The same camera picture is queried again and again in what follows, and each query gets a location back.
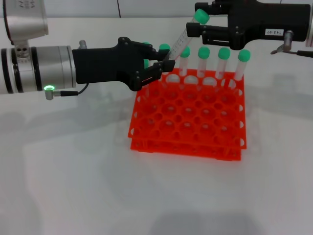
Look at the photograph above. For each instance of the orange plastic test tube rack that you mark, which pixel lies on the orange plastic test tube rack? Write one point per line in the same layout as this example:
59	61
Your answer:
185	115

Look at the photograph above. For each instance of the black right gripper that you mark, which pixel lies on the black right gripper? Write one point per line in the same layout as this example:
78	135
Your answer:
256	22

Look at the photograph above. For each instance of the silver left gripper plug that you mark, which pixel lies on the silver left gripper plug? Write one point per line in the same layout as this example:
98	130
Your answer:
82	44

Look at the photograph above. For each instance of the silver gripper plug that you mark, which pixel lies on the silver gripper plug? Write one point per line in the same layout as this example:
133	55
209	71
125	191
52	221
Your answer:
82	44
288	38

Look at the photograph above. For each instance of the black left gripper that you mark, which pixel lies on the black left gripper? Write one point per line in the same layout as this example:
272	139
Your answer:
105	64

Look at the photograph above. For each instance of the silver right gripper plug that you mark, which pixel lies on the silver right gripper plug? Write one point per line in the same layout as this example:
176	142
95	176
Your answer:
288	38

